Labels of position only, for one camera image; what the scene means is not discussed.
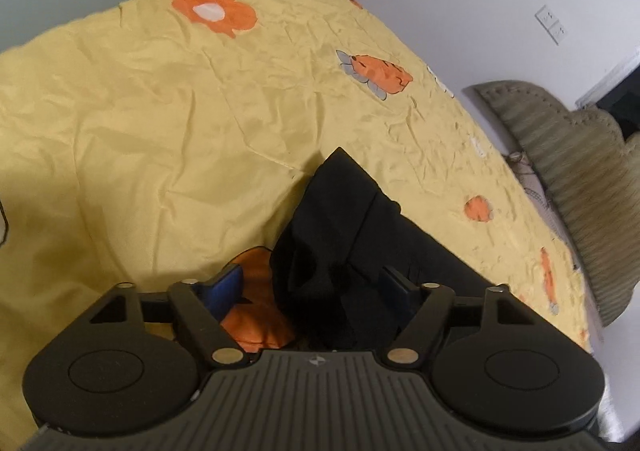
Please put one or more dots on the olive padded headboard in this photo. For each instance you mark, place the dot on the olive padded headboard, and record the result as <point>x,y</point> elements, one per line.
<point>575,166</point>

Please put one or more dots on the yellow carrot print blanket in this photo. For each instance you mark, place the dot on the yellow carrot print blanket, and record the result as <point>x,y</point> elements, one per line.
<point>150,131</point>

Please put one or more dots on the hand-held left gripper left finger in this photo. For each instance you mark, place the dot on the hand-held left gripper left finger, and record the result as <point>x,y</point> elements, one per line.
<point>225,288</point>

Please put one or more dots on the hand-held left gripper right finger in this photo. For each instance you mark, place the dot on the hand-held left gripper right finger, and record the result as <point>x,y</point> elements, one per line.
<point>396,288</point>

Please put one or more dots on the grey patterned pillow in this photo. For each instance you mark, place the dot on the grey patterned pillow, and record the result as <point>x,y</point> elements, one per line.
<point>542,201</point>

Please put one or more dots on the white wall socket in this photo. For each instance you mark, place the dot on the white wall socket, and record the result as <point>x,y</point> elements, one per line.
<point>558,33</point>
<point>545,15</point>

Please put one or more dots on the black pants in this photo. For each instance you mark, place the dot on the black pants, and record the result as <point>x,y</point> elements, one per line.
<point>340,231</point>

